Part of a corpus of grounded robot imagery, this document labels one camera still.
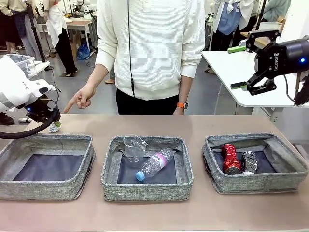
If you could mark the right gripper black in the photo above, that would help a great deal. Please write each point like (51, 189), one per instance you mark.
(285, 53)

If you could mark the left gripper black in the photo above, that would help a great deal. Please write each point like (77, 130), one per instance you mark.
(39, 111)

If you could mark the white paper ball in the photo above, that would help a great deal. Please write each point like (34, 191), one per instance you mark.
(53, 129)

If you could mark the clear plastic cup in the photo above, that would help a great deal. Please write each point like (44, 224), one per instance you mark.
(135, 145)

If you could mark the crushed red soda can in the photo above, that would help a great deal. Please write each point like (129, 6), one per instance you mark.
(230, 157)

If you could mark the crushed silver can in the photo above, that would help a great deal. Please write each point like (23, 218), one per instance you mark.
(249, 162)

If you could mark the clear bottle with blue cap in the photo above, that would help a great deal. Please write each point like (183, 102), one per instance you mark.
(154, 164)

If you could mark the person's left forearm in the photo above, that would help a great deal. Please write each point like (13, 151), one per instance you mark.
(186, 89)

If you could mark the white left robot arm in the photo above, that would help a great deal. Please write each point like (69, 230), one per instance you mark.
(14, 84)

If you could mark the person's right forearm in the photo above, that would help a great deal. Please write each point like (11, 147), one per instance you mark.
(97, 77)

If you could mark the person's right hand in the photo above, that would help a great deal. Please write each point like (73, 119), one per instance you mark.
(83, 96)

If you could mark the person's left hand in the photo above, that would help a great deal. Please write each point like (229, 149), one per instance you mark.
(178, 111)

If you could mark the large white table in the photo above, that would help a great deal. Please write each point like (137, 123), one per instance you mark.
(229, 70)

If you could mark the white table foot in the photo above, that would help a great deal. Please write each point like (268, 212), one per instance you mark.
(23, 120)

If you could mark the white storage box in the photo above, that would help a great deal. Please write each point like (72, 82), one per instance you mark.
(270, 25)

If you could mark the black stand pole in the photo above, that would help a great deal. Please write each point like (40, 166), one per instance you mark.
(261, 14)

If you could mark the person in blue shirt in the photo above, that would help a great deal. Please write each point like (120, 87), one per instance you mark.
(227, 21)

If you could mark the person in teal top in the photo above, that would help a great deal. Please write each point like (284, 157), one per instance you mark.
(277, 9)

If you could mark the small white side table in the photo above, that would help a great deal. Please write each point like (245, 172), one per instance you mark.
(41, 65)

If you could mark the clear plastic storage bin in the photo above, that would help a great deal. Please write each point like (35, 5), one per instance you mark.
(26, 65)

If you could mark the grey fabric basket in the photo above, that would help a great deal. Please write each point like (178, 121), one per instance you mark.
(36, 188)
(144, 191)
(253, 183)

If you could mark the blue plastic bag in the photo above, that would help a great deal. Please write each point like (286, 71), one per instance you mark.
(83, 52)

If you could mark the black tripod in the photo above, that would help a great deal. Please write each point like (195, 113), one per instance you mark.
(36, 36)

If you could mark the person in black trousers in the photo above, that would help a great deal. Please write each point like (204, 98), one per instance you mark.
(58, 24)

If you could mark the wood top lab table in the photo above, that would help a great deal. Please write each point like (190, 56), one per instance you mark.
(79, 24)

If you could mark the person in white sweater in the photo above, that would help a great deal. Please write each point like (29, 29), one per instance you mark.
(157, 48)

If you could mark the person in dark skirt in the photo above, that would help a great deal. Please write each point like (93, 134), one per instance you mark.
(8, 29)

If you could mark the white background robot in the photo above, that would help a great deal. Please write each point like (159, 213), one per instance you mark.
(79, 4)

